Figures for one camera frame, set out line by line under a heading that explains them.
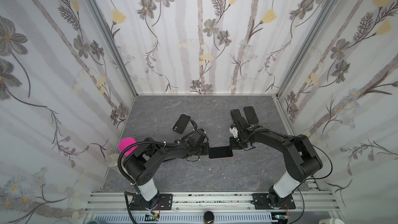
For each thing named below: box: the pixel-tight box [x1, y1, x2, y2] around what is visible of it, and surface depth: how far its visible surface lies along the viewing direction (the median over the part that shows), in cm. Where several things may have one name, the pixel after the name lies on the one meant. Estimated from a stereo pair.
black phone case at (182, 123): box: [172, 114, 191, 134], surface depth 106 cm
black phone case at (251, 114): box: [243, 105, 259, 124], surface depth 113 cm
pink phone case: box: [208, 145, 234, 160], surface depth 92 cm
